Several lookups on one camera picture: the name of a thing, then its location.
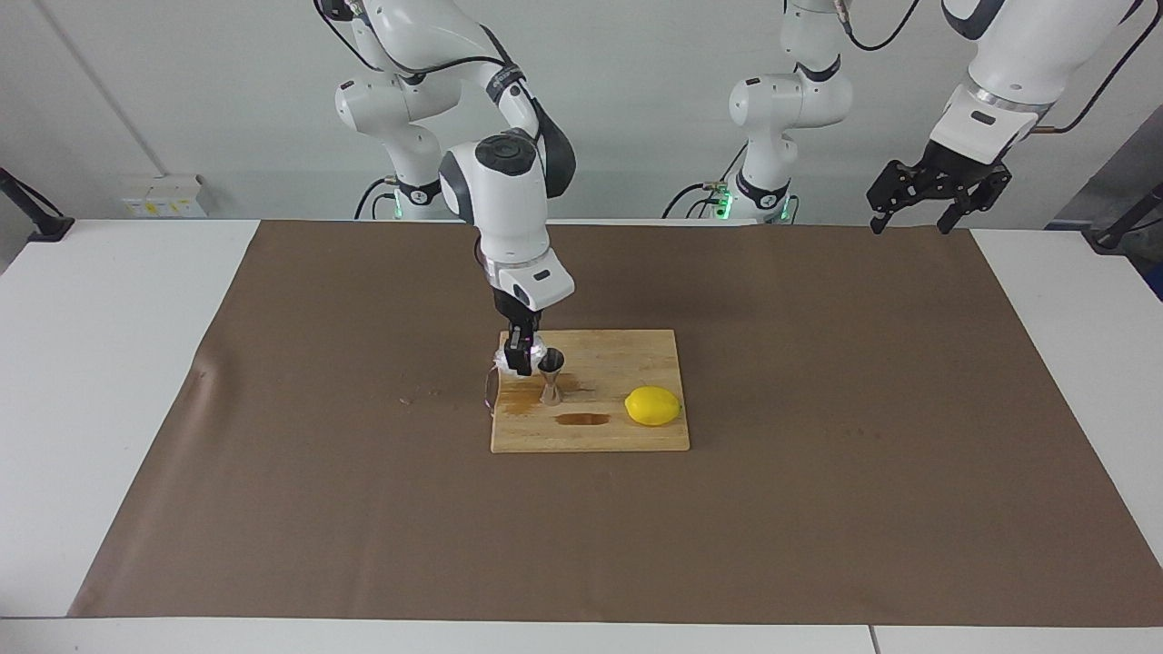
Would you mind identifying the yellow lemon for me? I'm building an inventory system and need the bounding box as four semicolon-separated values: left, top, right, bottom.
624;385;682;428

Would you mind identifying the clear textured glass cup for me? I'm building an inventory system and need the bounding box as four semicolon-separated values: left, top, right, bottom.
495;332;552;372

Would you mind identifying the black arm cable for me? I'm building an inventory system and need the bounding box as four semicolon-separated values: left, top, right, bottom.
313;0;548;137
836;0;1148;135

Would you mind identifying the steel double jigger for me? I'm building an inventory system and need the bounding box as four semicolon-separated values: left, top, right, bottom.
536;348;566;406

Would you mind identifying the white wall socket box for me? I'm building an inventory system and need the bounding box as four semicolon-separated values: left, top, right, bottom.
123;174;206;220

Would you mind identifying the black left base cable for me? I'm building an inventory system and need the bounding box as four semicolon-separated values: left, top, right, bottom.
661;141;748;221

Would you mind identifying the wooden cutting board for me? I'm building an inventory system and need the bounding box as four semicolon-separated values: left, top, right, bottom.
482;329;691;453

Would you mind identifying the black base cable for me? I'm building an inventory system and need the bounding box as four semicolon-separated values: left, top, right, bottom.
353;175;402;221
661;141;748;221

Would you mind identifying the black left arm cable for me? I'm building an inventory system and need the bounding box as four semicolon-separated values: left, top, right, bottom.
836;0;1148;135

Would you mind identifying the black right base cable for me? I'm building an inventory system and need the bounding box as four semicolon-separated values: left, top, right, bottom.
353;175;402;221

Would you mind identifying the black clamp stand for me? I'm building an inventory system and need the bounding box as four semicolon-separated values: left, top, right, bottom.
1090;182;1163;253
0;168;75;243

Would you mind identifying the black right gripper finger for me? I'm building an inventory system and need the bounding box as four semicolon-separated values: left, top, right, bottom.
502;325;538;378

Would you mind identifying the dark grey panel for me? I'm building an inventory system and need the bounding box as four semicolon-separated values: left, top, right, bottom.
1045;104;1163;230

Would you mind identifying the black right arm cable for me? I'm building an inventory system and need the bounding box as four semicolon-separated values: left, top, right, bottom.
313;0;548;137

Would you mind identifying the brown paper table mat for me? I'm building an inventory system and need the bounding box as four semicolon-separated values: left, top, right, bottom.
68;221;1163;628

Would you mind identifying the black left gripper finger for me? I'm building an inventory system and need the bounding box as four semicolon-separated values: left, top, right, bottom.
936;165;1015;236
866;161;919;236

